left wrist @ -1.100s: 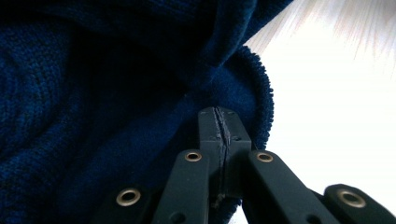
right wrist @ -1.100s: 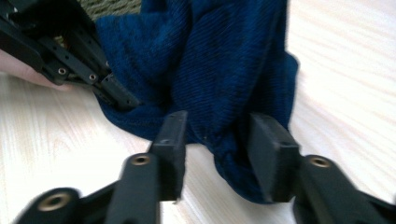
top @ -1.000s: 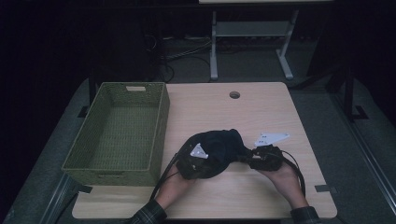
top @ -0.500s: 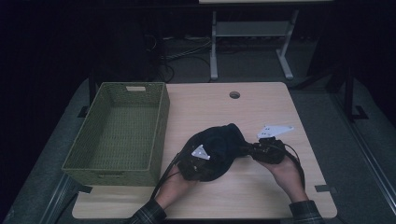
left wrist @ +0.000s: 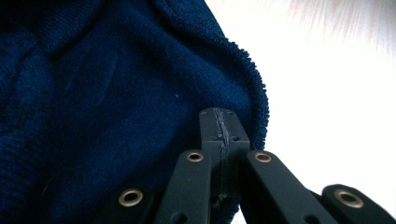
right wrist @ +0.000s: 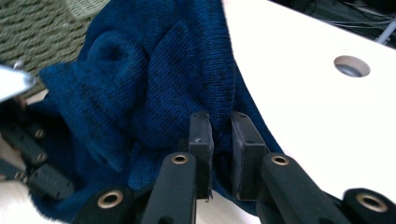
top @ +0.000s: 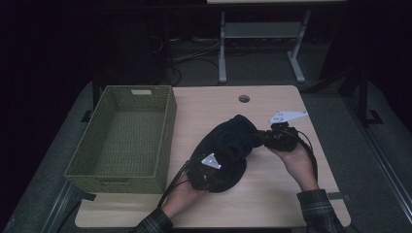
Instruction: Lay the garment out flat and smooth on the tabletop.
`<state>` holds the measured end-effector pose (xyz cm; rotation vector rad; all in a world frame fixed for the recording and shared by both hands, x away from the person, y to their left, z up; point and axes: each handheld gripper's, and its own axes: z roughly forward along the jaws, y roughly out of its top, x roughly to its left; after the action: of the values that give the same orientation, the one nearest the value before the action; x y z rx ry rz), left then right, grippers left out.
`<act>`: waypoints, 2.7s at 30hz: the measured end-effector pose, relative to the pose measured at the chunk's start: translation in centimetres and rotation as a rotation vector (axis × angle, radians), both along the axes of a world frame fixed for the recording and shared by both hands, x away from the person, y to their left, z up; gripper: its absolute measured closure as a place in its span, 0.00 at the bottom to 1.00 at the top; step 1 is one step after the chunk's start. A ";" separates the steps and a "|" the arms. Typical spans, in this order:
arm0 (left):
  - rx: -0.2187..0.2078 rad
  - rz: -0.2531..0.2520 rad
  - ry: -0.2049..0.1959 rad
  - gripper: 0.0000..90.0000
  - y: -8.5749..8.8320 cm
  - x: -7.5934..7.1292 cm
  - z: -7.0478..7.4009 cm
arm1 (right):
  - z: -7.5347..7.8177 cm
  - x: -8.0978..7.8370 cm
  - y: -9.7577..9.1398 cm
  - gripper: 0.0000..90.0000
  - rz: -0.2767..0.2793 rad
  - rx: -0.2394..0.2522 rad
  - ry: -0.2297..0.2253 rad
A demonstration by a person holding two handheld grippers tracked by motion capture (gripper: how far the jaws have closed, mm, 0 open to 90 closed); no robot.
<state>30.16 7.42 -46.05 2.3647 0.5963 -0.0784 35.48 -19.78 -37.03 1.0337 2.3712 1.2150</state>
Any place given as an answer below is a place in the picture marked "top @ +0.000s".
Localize green woven basket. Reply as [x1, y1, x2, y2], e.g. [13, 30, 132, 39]
[63, 84, 178, 194]

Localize person's right hand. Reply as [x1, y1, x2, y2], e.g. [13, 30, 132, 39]
[268, 144, 320, 192]

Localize bundle of floor cables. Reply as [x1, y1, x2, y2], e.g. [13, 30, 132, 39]
[150, 35, 222, 86]

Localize grey tape strip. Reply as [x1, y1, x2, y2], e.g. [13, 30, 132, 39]
[327, 191, 351, 202]

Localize dark shirt with fishbone print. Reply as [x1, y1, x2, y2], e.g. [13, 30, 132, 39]
[188, 114, 265, 194]

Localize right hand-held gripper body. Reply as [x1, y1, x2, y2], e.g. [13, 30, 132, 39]
[265, 111, 309, 152]

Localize black metal stand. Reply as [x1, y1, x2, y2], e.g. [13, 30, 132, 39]
[339, 64, 385, 127]

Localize white metal frame table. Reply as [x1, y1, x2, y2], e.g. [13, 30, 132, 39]
[206, 0, 348, 84]

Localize person's left hand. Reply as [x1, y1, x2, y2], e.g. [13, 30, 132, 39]
[160, 174, 208, 219]

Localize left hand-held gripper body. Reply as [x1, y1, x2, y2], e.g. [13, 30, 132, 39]
[188, 152, 224, 192]

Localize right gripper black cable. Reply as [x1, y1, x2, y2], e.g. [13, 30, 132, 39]
[295, 129, 319, 183]

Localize black tape strip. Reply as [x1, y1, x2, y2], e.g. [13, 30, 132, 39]
[77, 191, 97, 202]

